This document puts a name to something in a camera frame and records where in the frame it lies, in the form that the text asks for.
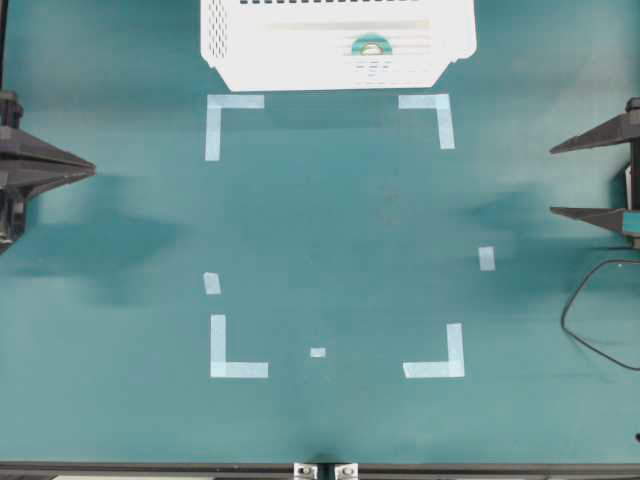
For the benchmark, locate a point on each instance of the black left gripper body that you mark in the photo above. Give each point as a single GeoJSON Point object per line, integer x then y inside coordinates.
{"type": "Point", "coordinates": [11, 115]}

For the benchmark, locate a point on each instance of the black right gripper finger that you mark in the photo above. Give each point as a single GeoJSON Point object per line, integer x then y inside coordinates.
{"type": "Point", "coordinates": [619, 220]}
{"type": "Point", "coordinates": [621, 129]}

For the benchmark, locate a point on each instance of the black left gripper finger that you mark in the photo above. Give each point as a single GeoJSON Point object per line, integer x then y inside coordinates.
{"type": "Point", "coordinates": [19, 145]}
{"type": "Point", "coordinates": [28, 184]}

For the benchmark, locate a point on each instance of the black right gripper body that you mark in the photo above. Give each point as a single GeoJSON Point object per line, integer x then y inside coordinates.
{"type": "Point", "coordinates": [632, 108]}

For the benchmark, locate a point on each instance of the teal tape roll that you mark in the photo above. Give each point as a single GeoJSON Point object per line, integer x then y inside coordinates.
{"type": "Point", "coordinates": [371, 44]}

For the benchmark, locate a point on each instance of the right small tape strip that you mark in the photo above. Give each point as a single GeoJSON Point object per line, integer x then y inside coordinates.
{"type": "Point", "coordinates": [486, 256]}

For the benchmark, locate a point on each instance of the small tape strip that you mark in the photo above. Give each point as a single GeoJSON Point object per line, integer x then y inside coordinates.
{"type": "Point", "coordinates": [486, 256]}
{"type": "Point", "coordinates": [212, 283]}

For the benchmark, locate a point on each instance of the top right tape corner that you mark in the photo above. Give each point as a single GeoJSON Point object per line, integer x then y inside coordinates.
{"type": "Point", "coordinates": [440, 103]}

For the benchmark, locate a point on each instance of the tape corner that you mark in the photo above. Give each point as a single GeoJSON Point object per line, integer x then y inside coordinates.
{"type": "Point", "coordinates": [215, 105]}
{"type": "Point", "coordinates": [220, 366]}
{"type": "Point", "coordinates": [453, 367]}
{"type": "Point", "coordinates": [440, 103]}

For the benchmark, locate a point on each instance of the top left tape corner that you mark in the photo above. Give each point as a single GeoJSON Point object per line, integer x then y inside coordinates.
{"type": "Point", "coordinates": [215, 105]}

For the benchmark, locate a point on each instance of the left small tape strip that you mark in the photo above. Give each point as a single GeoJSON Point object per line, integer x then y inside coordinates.
{"type": "Point", "coordinates": [212, 283]}

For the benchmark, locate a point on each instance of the bottom right tape corner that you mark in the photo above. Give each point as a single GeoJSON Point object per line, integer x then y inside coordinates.
{"type": "Point", "coordinates": [453, 367]}

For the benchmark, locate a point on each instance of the white plastic basket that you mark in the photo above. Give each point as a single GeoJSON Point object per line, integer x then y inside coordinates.
{"type": "Point", "coordinates": [305, 45]}

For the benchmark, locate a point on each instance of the bottom left tape corner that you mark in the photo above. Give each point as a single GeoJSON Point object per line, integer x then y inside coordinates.
{"type": "Point", "coordinates": [220, 366]}

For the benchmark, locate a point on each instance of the black table edge frame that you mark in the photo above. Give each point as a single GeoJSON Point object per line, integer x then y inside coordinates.
{"type": "Point", "coordinates": [366, 471]}

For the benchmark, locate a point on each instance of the right metal bracket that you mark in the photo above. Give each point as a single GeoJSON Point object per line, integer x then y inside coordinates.
{"type": "Point", "coordinates": [346, 471]}

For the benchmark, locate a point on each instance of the metal bracket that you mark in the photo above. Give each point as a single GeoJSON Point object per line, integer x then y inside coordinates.
{"type": "Point", "coordinates": [346, 471]}
{"type": "Point", "coordinates": [305, 471]}

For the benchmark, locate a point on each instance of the left metal bracket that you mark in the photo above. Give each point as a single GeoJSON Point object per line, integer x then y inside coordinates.
{"type": "Point", "coordinates": [305, 471]}

